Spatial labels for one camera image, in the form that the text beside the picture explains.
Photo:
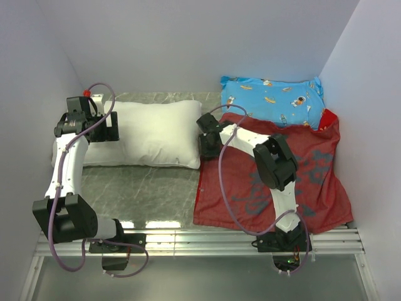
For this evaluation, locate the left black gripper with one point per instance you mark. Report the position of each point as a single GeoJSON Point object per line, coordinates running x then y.
{"type": "Point", "coordinates": [109, 133]}

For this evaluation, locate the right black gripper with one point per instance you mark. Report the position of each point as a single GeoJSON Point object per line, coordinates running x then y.
{"type": "Point", "coordinates": [206, 153]}

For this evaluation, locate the red pillowcase with grey print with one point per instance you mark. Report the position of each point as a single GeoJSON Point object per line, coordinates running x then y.
{"type": "Point", "coordinates": [256, 176]}

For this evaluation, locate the white pillow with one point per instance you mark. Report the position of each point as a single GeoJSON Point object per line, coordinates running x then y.
{"type": "Point", "coordinates": [157, 135]}

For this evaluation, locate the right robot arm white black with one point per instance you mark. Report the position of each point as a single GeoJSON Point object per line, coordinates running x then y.
{"type": "Point", "coordinates": [276, 167]}

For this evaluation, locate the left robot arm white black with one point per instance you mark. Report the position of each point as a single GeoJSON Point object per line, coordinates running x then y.
{"type": "Point", "coordinates": [63, 214]}

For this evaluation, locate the blue cartoon print pillow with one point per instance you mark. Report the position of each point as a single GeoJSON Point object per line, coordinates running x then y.
{"type": "Point", "coordinates": [283, 103]}

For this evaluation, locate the right control board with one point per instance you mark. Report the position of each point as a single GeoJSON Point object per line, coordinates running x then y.
{"type": "Point", "coordinates": [286, 263]}

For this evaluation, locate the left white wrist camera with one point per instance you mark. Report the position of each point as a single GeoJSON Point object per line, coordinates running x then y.
{"type": "Point", "coordinates": [96, 103]}

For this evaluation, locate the aluminium rail frame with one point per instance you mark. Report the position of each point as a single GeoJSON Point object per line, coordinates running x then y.
{"type": "Point", "coordinates": [206, 264]}

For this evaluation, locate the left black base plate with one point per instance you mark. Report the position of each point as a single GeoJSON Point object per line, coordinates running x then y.
{"type": "Point", "coordinates": [128, 243]}

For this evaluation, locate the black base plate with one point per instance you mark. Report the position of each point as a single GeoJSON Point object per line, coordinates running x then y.
{"type": "Point", "coordinates": [272, 242]}
{"type": "Point", "coordinates": [128, 243]}

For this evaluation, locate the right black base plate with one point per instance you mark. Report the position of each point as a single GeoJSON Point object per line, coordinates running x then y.
{"type": "Point", "coordinates": [272, 242]}

